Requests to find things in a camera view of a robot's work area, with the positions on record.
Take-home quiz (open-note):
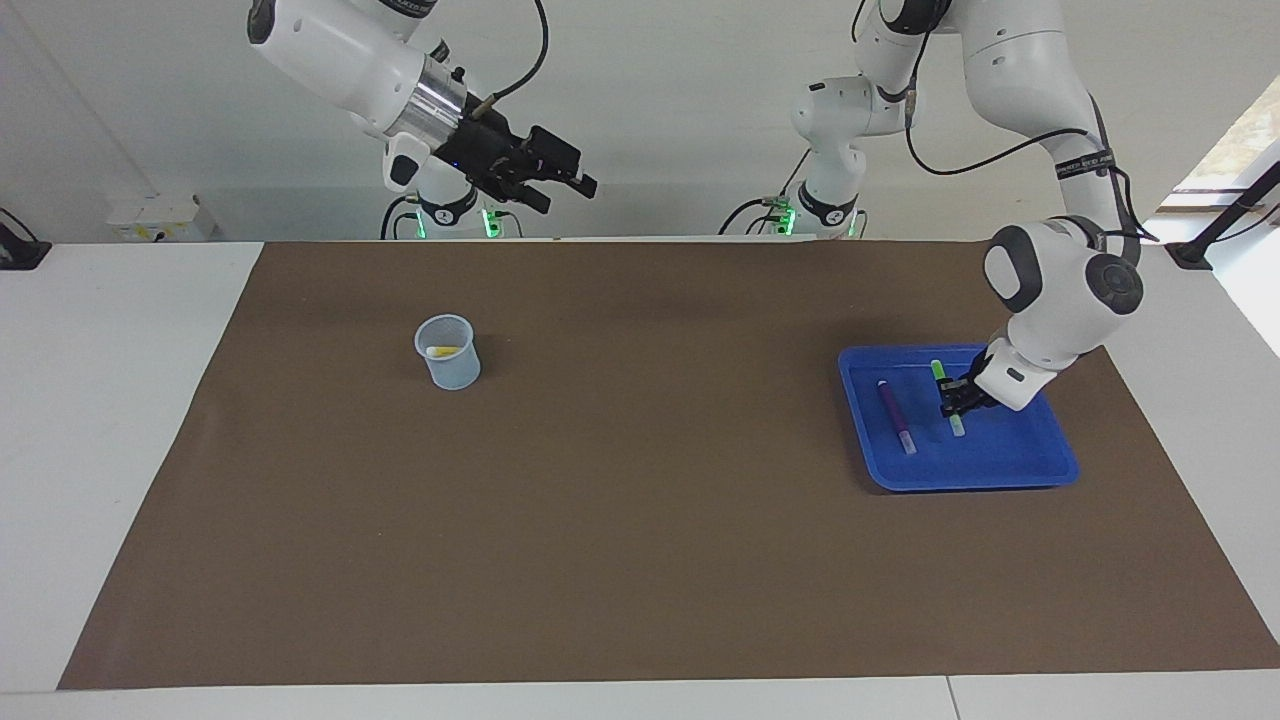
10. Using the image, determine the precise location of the green highlighter pen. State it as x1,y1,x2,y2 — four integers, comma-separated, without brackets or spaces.
930,360,967,438

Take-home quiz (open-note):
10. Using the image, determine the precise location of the purple highlighter pen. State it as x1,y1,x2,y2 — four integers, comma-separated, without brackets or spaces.
877,380,918,456

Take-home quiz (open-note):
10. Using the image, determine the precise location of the blue plastic tray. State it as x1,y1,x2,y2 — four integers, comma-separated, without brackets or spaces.
838,344,1080,493

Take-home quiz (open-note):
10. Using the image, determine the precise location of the translucent plastic cup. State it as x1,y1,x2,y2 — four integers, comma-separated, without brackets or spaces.
414,314,481,391

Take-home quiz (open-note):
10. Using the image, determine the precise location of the black angled stand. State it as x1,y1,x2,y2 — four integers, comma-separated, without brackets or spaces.
1165,160,1280,271

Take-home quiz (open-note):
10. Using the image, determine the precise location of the brown table mat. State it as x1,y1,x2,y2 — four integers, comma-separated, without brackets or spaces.
57,238,1280,691

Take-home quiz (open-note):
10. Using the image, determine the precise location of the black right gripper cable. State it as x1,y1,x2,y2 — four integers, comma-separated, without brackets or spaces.
470,0,550,111

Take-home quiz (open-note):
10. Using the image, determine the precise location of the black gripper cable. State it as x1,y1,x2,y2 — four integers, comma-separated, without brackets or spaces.
850,0,1161,246
470,0,550,111

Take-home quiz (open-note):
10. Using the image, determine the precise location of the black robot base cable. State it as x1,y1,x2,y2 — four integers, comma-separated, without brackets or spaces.
380,193,426,241
718,148,813,239

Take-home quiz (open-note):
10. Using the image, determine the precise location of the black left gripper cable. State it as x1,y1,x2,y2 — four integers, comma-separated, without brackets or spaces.
850,0,1161,246

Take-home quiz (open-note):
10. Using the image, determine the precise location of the bright window with frame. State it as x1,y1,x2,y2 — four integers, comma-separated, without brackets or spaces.
1128,75,1280,246

